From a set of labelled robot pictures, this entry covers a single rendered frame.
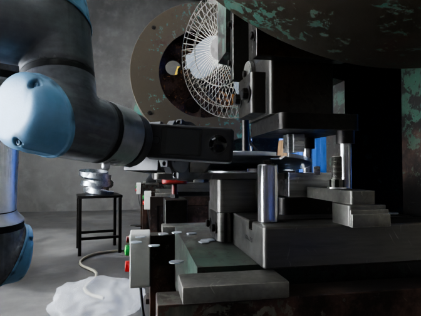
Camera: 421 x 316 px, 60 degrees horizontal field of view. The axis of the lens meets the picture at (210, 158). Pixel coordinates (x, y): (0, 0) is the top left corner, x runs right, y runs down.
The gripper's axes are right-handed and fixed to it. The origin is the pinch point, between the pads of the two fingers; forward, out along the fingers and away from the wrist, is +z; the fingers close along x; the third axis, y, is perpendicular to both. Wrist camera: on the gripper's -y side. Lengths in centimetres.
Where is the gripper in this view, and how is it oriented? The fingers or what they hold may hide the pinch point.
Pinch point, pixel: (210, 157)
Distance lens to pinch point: 63.4
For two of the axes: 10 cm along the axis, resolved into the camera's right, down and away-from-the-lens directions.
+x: -0.5, 9.9, -1.2
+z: 4.6, 1.3, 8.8
